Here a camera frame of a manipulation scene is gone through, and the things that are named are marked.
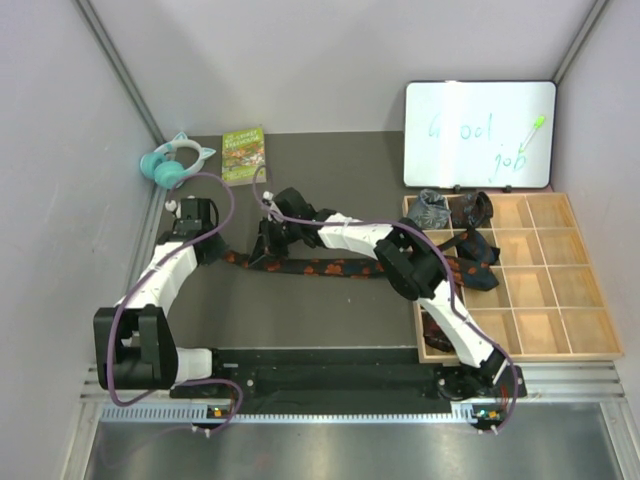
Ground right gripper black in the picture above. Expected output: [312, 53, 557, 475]
[248, 218, 302, 269]

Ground dark orange floral tie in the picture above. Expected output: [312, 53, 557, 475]
[222, 229, 501, 291]

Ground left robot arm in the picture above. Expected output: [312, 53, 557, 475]
[93, 197, 227, 397]

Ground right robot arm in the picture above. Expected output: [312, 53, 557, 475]
[253, 188, 517, 396]

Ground teal cat-ear headphones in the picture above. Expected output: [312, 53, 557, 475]
[139, 132, 216, 190]

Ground green paperback book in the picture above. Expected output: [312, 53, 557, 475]
[221, 127, 267, 186]

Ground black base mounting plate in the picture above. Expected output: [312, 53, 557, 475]
[167, 347, 531, 406]

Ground grey rolled tie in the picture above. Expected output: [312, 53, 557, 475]
[406, 189, 451, 230]

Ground red patterned rolled tie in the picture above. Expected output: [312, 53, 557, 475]
[421, 311, 455, 353]

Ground brown red rolled tie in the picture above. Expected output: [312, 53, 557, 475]
[448, 192, 494, 229]

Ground white dry-erase board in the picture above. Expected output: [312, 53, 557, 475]
[403, 80, 557, 189]

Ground wooden compartment tray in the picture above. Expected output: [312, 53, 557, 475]
[402, 192, 625, 365]

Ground green marker pen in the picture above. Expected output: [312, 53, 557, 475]
[518, 115, 546, 153]

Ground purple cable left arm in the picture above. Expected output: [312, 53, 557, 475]
[109, 172, 246, 436]

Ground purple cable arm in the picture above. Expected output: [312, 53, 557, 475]
[252, 166, 519, 435]
[109, 172, 246, 436]

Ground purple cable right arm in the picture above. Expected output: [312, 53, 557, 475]
[252, 166, 519, 435]

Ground white slotted cable duct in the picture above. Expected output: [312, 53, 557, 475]
[100, 402, 499, 425]

